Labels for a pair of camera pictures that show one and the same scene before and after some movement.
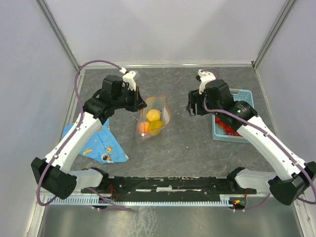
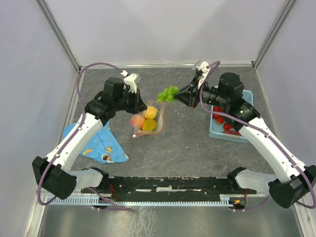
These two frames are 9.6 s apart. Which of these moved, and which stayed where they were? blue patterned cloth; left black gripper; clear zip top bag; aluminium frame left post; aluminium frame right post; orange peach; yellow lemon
Moved: orange peach; yellow lemon; clear zip top bag
Stayed: aluminium frame left post; blue patterned cloth; left black gripper; aluminium frame right post
